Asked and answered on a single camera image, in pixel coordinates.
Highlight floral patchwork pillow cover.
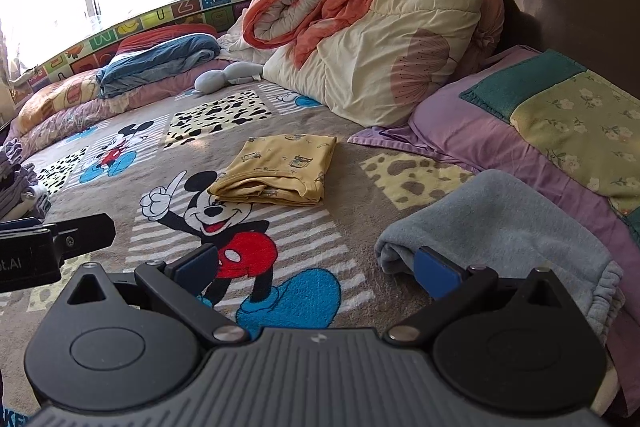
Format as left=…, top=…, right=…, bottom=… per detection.
left=459, top=49, right=640, bottom=233

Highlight cartoon mouse printed blanket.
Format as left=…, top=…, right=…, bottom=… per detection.
left=0, top=79, right=501, bottom=427

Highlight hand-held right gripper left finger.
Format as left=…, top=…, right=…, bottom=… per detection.
left=65, top=243, right=248, bottom=343

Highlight red pillow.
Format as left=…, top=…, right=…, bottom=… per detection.
left=117, top=24, right=218, bottom=52

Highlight yellow printed pants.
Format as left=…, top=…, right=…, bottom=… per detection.
left=207, top=133, right=338, bottom=206

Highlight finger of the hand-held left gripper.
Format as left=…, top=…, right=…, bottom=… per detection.
left=50, top=213, right=117, bottom=258

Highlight pink purple quilt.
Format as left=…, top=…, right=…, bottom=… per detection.
left=17, top=59, right=236, bottom=148

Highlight blue folded blanket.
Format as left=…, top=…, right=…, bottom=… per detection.
left=96, top=34, right=221, bottom=99

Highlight grey plush toy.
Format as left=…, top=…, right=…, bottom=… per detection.
left=194, top=61, right=264, bottom=95

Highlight white quilt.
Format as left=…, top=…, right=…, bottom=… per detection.
left=217, top=14, right=281, bottom=62

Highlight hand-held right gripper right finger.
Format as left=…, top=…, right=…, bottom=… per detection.
left=384, top=246, right=576, bottom=343

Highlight grey blue sweatpants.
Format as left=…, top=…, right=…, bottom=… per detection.
left=375, top=169, right=626, bottom=338

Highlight colourful alphabet play mat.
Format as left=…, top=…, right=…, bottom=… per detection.
left=7, top=0, right=256, bottom=108

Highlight purple pillow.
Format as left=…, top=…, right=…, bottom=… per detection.
left=347, top=46, right=640, bottom=413

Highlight stack of folded grey clothes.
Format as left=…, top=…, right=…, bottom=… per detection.
left=0, top=138, right=51, bottom=220

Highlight cream floral quilt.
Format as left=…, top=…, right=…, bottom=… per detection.
left=262, top=0, right=506, bottom=128

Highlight orange printed pillow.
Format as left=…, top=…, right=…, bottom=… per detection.
left=17, top=69, right=101, bottom=128

